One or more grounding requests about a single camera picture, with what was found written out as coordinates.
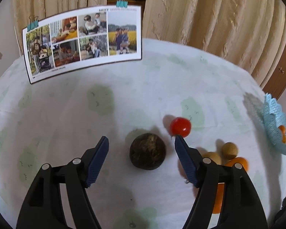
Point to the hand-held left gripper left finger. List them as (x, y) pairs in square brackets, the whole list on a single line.
[(99, 162)]

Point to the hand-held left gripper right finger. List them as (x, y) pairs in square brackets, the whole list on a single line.
[(184, 157)]

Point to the tan longan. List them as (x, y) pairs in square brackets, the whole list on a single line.
[(230, 150), (212, 157)]

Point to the red tomato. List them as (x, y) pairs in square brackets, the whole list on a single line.
[(180, 127)]

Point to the dark brown round fruit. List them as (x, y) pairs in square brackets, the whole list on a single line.
[(147, 151)]

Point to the light blue plastic basket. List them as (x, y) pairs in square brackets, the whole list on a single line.
[(273, 116)]

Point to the photo collage board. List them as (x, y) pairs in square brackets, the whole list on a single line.
[(93, 40)]

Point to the beige curtain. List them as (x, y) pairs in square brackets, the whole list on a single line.
[(62, 0), (216, 16)]

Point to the teal binder clip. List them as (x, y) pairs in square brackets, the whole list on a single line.
[(122, 2), (33, 25)]

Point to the brown wooden door frame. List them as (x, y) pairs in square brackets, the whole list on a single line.
[(283, 81)]

